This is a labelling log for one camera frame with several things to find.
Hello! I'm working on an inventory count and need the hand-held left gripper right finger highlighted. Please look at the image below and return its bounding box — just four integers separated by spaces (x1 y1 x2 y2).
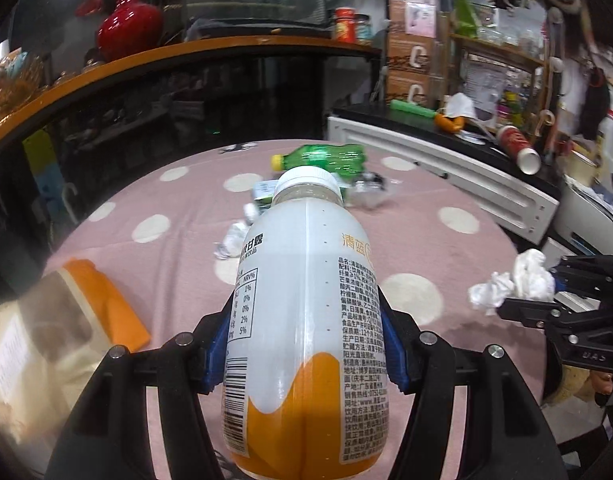
379 285 569 480

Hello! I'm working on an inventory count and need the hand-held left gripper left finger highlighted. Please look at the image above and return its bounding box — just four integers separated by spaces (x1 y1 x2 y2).
45 292 237 480

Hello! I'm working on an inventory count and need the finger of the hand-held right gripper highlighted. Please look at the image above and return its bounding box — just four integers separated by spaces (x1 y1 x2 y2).
496 296 605 332
549 255 613 301

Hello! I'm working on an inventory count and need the white plastic bag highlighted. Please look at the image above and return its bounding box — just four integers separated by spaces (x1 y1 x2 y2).
469 249 557 316

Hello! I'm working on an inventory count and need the white and orange plastic bottle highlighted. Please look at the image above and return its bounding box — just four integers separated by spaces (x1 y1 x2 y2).
221 167 394 478

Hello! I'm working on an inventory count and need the yellow and orange paper bag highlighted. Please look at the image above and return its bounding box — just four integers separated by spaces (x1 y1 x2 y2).
0 257 152 441

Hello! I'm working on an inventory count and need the person's right hand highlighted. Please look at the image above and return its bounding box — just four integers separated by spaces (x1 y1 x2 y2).
561 366 613 407

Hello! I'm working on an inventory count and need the pink polka-dot tablecloth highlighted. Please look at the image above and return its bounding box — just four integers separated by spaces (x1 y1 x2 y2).
46 139 547 480

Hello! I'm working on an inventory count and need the cream mug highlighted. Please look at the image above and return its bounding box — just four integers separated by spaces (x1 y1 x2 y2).
566 150 599 186

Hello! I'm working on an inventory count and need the red paper cup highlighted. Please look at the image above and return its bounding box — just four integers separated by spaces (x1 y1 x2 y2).
496 125 542 173

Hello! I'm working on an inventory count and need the clear plastic wrapper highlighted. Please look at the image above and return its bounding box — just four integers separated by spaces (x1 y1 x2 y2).
343 170 399 210

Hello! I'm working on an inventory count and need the green and white carton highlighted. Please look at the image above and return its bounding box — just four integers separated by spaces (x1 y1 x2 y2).
251 180 282 211

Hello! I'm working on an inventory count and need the black hanging jacket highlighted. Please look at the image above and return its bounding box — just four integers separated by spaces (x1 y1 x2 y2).
583 67 612 138

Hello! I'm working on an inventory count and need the white drawer cabinet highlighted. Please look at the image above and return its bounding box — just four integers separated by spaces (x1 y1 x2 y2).
326 115 559 243

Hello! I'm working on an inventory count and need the white face mask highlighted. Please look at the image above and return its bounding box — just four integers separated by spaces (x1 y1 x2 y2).
443 92 479 121

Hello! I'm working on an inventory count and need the green plastic bottle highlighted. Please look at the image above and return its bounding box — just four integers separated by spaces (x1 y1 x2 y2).
271 143 367 181

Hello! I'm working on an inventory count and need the wooden shelf rack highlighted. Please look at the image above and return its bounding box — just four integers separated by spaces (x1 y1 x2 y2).
449 32 549 126

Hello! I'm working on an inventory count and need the green roll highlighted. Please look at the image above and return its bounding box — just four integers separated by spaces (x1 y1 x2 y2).
390 99 436 121

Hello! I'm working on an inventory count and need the black countertop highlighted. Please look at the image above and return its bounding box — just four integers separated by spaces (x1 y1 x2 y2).
331 102 562 186

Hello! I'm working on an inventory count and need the brown cardboard box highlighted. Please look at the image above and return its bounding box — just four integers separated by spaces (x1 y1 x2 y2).
386 35 434 76
387 0 437 38
386 72 432 108

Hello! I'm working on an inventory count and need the curved wooden counter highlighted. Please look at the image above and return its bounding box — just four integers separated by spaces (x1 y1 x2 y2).
0 35 382 153

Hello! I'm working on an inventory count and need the red can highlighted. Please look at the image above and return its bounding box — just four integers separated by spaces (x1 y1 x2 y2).
335 7 358 43

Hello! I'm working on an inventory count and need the red ceramic vase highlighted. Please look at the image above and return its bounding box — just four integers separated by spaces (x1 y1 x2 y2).
96 0 163 62

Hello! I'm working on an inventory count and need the golden lotus bowl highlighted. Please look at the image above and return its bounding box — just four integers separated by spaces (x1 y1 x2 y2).
0 50 46 121

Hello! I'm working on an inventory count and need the umbrella handle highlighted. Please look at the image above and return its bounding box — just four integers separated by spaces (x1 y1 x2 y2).
61 182 80 226

